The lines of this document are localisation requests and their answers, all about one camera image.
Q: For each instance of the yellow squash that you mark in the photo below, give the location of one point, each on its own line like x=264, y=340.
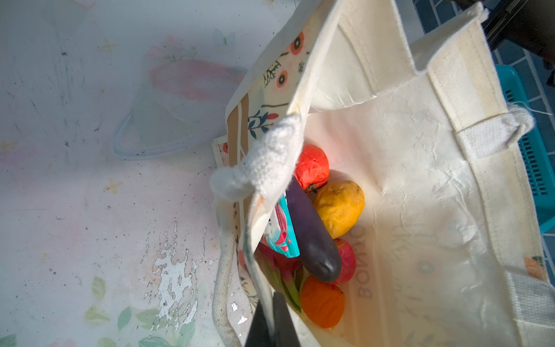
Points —
x=339, y=205

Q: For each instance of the large orange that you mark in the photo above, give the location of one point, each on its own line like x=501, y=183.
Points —
x=322, y=303

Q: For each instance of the teal Fox's candy bag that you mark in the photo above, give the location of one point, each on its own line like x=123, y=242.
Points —
x=279, y=233

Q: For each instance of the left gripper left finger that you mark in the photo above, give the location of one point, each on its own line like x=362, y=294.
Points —
x=258, y=335

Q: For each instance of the teal plastic basket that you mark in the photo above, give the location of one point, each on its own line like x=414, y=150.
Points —
x=538, y=167

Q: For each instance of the cream canvas grocery bag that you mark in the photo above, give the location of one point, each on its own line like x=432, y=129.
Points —
x=448, y=244

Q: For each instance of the red tomato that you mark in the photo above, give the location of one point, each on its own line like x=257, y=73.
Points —
x=312, y=169

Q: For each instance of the purple eggplant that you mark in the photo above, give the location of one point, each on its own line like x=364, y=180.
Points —
x=318, y=251

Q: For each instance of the red apple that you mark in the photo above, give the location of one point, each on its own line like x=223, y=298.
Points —
x=348, y=260

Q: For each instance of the pink dragon fruit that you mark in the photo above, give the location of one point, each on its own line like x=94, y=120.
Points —
x=284, y=274

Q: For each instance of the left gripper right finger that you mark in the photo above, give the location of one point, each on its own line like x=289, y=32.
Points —
x=286, y=323

